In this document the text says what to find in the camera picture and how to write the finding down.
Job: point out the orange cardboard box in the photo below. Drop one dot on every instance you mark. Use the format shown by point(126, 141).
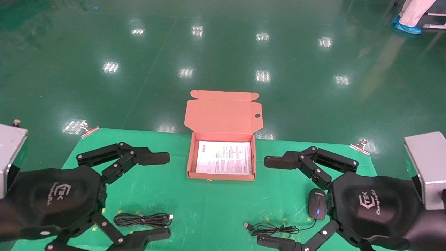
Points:
point(223, 115)

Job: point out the blue shoe cover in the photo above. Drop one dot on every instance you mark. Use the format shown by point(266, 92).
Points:
point(408, 28)

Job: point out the white printed instruction sheet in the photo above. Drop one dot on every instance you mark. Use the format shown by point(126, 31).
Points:
point(224, 158)

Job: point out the green table mat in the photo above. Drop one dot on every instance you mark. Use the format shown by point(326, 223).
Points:
point(209, 209)

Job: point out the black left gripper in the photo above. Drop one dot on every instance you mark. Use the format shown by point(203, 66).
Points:
point(52, 195)

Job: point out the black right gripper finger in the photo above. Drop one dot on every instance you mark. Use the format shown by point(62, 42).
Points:
point(278, 162)
point(278, 243)

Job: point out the metal binder clip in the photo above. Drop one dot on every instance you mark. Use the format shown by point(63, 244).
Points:
point(89, 130)
point(360, 147)

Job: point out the person leg in white trousers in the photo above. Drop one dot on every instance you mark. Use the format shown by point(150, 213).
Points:
point(414, 10)

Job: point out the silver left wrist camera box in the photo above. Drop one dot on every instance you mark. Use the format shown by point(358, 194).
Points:
point(10, 150)

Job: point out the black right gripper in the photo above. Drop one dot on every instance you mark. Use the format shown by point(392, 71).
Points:
point(376, 205)

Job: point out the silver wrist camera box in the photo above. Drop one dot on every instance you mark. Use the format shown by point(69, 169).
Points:
point(10, 150)
point(430, 164)

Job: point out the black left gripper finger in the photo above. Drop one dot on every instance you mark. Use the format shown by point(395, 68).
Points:
point(146, 238)
point(153, 158)

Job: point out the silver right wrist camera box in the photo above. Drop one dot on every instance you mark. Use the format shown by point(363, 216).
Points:
point(430, 164)

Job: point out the metal furniture frame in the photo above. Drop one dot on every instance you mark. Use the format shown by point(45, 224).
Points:
point(435, 21)

